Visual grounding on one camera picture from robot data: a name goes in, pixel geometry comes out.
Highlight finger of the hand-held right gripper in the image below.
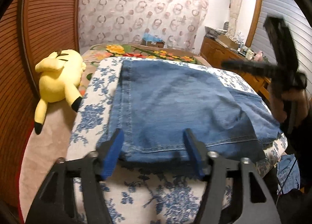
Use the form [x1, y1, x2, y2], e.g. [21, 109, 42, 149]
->
[264, 17, 299, 73]
[221, 61, 278, 78]

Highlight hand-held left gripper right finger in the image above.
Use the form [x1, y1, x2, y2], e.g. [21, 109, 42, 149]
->
[183, 128, 277, 224]

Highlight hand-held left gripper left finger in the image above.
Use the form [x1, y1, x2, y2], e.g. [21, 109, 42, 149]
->
[26, 129, 125, 224]

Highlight blue denim pants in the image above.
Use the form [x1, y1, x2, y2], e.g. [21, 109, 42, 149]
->
[96, 58, 282, 163]

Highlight person's right hand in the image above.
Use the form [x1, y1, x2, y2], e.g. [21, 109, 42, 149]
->
[270, 88, 312, 127]

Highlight flat cardboard box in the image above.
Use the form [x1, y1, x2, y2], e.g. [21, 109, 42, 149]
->
[217, 36, 240, 50]

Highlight wooden sideboard cabinet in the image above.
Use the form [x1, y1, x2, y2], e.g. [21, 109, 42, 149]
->
[200, 37, 271, 97]

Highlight stack of papers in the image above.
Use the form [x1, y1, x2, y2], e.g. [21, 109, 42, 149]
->
[205, 26, 227, 37]

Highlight white blue floral cloth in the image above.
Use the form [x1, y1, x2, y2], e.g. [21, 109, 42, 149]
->
[68, 57, 288, 224]

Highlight tied beige curtain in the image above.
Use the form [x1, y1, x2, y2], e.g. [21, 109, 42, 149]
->
[229, 0, 244, 36]

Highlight yellow plush toy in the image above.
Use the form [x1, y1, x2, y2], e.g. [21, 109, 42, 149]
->
[34, 49, 86, 135]

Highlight person's worn denim trousers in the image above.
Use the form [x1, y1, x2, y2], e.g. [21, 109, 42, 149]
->
[278, 154, 301, 193]

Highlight small cardboard box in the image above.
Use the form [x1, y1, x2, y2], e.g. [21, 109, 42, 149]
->
[141, 40, 165, 48]

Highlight blue plastic bag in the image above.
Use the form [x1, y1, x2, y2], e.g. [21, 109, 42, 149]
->
[143, 32, 162, 42]

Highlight colourful floral blanket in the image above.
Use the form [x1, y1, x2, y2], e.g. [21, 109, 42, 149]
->
[83, 43, 207, 66]

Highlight person's dark top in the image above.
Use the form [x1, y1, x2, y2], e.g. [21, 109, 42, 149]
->
[277, 117, 312, 224]

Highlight brown louvered wardrobe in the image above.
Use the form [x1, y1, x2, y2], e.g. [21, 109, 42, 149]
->
[0, 0, 84, 215]

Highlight ring patterned sheer curtain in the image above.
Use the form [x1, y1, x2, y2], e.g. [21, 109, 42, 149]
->
[78, 0, 209, 55]

